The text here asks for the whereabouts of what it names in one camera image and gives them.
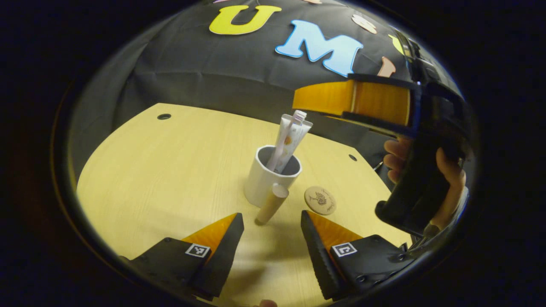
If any black backdrop cloth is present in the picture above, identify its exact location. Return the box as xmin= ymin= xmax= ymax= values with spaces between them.
xmin=70 ymin=0 xmax=463 ymax=171

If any pink and white toothbrush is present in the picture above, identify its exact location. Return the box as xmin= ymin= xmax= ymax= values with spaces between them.
xmin=267 ymin=110 xmax=308 ymax=171

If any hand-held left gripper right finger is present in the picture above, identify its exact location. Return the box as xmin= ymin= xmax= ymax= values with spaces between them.
xmin=301 ymin=210 xmax=416 ymax=301

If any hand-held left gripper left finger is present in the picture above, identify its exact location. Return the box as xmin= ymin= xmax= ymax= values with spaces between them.
xmin=119 ymin=212 xmax=244 ymax=301

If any white cup with wooden handle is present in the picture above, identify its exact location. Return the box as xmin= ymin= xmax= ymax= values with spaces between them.
xmin=244 ymin=145 xmax=302 ymax=226

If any round cork coaster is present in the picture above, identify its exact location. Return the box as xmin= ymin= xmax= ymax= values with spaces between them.
xmin=304 ymin=186 xmax=337 ymax=216

